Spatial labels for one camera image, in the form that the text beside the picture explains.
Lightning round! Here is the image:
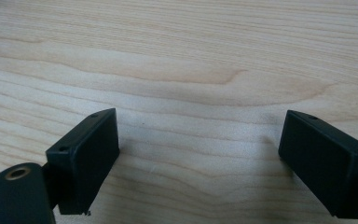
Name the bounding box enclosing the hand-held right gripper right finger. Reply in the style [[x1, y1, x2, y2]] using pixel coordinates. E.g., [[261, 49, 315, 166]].
[[278, 109, 358, 220]]

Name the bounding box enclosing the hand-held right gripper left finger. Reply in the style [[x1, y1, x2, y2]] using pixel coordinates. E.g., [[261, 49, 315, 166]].
[[45, 107, 121, 217]]

